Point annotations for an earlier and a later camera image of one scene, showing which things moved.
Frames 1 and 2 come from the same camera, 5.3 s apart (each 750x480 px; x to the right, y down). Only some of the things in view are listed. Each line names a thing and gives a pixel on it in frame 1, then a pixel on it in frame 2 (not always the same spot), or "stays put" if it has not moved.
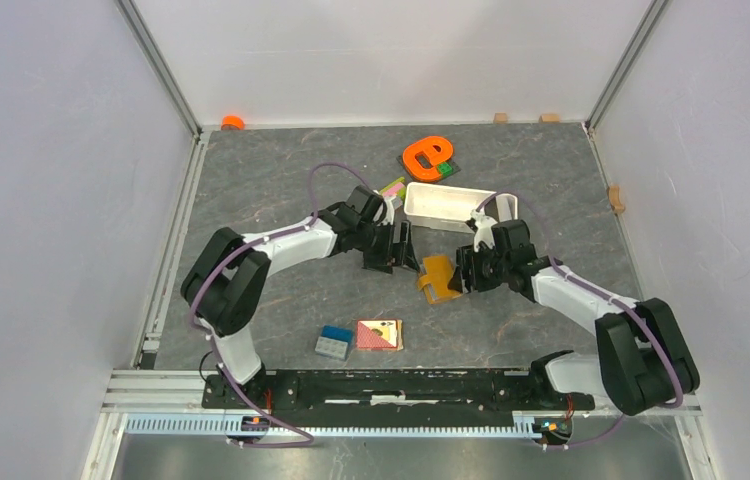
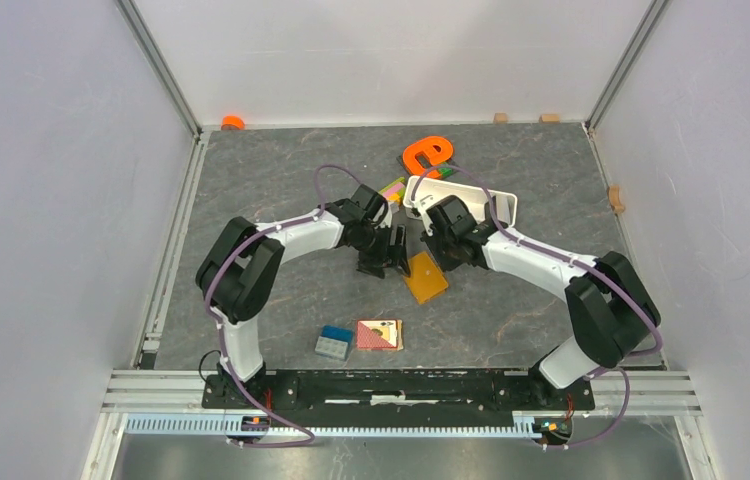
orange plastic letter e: (422, 158) stays put
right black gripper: (467, 259) -> (445, 264)
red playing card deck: (383, 335) stays put
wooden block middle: (549, 118) stays put
